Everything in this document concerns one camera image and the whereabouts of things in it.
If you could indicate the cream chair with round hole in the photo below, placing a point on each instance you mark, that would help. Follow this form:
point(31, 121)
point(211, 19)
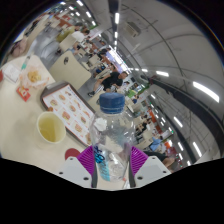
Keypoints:
point(71, 71)

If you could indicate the dark brown food tray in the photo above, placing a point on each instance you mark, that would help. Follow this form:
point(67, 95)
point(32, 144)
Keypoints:
point(45, 93)

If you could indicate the cream plastic cup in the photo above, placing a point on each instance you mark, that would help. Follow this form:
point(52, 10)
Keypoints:
point(50, 128)

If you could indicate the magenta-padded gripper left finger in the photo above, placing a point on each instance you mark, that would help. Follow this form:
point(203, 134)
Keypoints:
point(86, 160)

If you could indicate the white printed card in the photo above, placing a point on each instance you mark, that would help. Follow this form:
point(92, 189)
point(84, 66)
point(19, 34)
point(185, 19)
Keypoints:
point(11, 72)

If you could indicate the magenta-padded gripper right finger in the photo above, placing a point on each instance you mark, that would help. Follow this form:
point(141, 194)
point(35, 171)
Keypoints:
point(138, 160)

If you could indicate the clear water bottle blue cap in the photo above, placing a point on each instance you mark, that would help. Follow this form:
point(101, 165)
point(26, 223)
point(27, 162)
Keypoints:
point(111, 140)

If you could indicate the flat red snack packet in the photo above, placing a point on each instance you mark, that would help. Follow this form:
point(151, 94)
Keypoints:
point(23, 94)

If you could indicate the cream dining chairs group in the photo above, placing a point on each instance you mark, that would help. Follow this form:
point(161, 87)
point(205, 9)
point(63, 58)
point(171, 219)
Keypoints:
point(68, 41)

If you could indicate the printed paper tray liner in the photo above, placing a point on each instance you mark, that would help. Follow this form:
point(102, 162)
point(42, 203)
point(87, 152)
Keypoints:
point(68, 108)

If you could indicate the flat round red coaster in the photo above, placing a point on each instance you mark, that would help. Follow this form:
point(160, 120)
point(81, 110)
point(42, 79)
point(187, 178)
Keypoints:
point(71, 153)

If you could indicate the ceiling strip lights group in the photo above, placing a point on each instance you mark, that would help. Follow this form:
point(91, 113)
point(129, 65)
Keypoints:
point(205, 90)

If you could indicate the ceiling air conditioner unit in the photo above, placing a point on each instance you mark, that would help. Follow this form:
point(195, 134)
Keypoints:
point(132, 29)

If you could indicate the person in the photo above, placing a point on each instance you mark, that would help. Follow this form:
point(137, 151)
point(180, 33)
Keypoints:
point(160, 156)
point(79, 36)
point(66, 33)
point(111, 81)
point(156, 144)

